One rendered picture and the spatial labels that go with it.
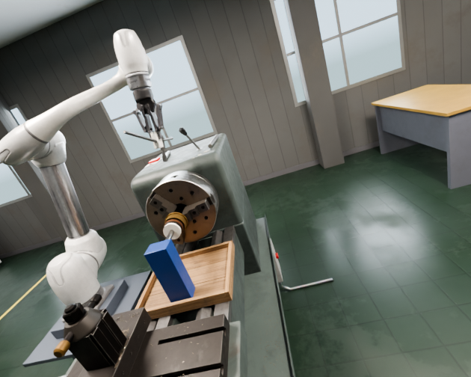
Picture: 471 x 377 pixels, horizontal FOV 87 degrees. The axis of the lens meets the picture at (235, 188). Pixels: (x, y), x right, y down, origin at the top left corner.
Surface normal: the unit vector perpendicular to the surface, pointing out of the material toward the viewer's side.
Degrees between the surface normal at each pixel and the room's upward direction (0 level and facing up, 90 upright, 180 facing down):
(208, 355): 0
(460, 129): 90
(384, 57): 90
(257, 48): 90
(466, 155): 90
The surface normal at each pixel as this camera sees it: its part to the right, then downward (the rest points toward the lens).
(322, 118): -0.04, 0.38
